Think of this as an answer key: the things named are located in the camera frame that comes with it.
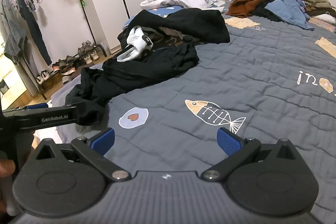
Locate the hanging grey garment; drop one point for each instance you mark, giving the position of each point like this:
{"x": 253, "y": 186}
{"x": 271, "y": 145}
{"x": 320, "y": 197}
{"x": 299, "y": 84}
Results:
{"x": 15, "y": 43}

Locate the white printed bedspread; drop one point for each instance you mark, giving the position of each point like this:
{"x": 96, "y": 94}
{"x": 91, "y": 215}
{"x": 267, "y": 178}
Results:
{"x": 47, "y": 136}

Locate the white wardrobe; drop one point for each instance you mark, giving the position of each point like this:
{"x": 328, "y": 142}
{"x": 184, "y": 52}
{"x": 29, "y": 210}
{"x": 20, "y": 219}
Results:
{"x": 105, "y": 3}

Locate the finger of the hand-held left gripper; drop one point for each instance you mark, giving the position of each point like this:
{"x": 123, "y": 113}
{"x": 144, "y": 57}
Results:
{"x": 38, "y": 106}

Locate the grey printed quilt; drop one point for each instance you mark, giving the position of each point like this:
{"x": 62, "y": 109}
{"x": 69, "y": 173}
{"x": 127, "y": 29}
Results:
{"x": 262, "y": 69}

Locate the black clothes rack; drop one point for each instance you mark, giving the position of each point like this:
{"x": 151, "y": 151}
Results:
{"x": 100, "y": 48}

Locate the white pillow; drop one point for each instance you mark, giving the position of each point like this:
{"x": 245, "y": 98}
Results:
{"x": 326, "y": 18}

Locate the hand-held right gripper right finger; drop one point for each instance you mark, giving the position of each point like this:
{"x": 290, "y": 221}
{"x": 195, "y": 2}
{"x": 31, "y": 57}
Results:
{"x": 228, "y": 141}

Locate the black T-shirt with white letters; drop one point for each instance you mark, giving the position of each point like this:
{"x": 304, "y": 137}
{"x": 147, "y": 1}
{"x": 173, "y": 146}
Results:
{"x": 147, "y": 69}

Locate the blue printed pillow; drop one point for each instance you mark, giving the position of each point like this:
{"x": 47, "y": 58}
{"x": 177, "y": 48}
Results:
{"x": 172, "y": 9}

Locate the hanging dark pants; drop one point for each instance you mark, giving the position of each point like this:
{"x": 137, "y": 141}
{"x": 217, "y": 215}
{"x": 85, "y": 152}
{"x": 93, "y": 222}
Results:
{"x": 34, "y": 27}

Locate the row of shoes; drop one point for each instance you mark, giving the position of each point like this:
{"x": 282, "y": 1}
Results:
{"x": 86, "y": 52}

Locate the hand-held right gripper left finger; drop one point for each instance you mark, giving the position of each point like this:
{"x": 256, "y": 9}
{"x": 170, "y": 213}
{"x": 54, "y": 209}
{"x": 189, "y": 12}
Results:
{"x": 105, "y": 140}

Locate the dark brown patterned garment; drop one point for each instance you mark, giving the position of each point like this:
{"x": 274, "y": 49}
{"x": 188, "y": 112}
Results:
{"x": 170, "y": 41}

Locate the large black garment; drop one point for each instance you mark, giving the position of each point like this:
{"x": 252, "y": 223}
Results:
{"x": 199, "y": 24}

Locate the light blue garment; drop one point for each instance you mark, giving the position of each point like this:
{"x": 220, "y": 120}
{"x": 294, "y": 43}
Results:
{"x": 286, "y": 8}

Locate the white and black garment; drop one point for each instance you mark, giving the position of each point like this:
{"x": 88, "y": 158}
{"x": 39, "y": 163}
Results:
{"x": 136, "y": 40}

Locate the person's left hand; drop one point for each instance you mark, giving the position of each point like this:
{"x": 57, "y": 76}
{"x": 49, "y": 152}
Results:
{"x": 6, "y": 169}

